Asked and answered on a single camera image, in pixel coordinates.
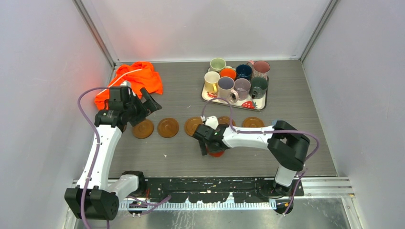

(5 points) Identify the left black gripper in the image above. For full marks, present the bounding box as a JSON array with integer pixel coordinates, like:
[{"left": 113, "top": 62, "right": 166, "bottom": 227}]
[{"left": 124, "top": 88, "right": 161, "bottom": 126}]

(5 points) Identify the red coaster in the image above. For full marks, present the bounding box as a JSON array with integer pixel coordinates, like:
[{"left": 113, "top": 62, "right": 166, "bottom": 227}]
[{"left": 206, "top": 147, "right": 225, "bottom": 157}]

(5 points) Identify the wooden coaster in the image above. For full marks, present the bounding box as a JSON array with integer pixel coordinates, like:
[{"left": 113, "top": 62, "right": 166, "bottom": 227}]
[
  {"left": 158, "top": 118, "right": 179, "bottom": 138},
  {"left": 218, "top": 116, "right": 235, "bottom": 126},
  {"left": 132, "top": 119, "right": 154, "bottom": 139},
  {"left": 242, "top": 117, "right": 265, "bottom": 128},
  {"left": 184, "top": 117, "right": 203, "bottom": 136}
]

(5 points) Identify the cream yellow mug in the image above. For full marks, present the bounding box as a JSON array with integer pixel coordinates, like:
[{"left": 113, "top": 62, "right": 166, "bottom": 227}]
[{"left": 204, "top": 71, "right": 220, "bottom": 94}]

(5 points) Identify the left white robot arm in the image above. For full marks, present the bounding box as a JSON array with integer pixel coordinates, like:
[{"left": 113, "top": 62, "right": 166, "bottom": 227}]
[{"left": 64, "top": 85, "right": 162, "bottom": 224}]

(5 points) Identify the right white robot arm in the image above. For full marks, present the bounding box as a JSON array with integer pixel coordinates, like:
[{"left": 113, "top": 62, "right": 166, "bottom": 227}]
[{"left": 192, "top": 121, "right": 310, "bottom": 196}]

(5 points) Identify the orange cloth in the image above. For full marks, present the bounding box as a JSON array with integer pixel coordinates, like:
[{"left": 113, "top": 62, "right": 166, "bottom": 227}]
[{"left": 108, "top": 62, "right": 163, "bottom": 99}]

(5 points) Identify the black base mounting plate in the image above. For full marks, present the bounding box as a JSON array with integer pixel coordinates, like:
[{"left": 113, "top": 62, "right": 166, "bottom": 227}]
[{"left": 130, "top": 177, "right": 304, "bottom": 203}]

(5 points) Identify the lilac mug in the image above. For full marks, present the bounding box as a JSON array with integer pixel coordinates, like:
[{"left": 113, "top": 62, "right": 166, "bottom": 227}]
[{"left": 234, "top": 78, "right": 251, "bottom": 101}]

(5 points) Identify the orange mug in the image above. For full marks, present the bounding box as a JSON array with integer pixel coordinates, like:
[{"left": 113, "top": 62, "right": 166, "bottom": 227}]
[{"left": 219, "top": 68, "right": 237, "bottom": 80}]

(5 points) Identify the dark green mug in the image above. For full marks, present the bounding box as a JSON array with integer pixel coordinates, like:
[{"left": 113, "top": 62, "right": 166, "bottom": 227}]
[{"left": 249, "top": 77, "right": 268, "bottom": 99}]

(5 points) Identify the light green mug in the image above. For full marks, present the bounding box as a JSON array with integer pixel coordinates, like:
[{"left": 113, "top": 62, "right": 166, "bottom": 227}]
[{"left": 210, "top": 58, "right": 227, "bottom": 73}]

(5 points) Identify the dark blue mug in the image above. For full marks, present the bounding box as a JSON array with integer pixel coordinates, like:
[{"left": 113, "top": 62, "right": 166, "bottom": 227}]
[{"left": 235, "top": 64, "right": 253, "bottom": 81}]

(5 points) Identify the pink speckled mug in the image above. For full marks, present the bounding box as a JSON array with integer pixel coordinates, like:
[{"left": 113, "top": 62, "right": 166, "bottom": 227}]
[{"left": 246, "top": 61, "right": 271, "bottom": 80}]

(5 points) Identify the white pink-handled mug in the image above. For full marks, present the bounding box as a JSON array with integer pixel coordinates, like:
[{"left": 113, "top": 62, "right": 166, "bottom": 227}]
[{"left": 217, "top": 76, "right": 239, "bottom": 103}]

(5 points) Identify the aluminium front rail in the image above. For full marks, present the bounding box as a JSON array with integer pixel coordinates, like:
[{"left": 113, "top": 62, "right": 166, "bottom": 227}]
[{"left": 118, "top": 199, "right": 277, "bottom": 211}]

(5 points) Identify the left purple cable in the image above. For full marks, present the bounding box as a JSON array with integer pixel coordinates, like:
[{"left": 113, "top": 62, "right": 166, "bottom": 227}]
[{"left": 77, "top": 87, "right": 172, "bottom": 229}]

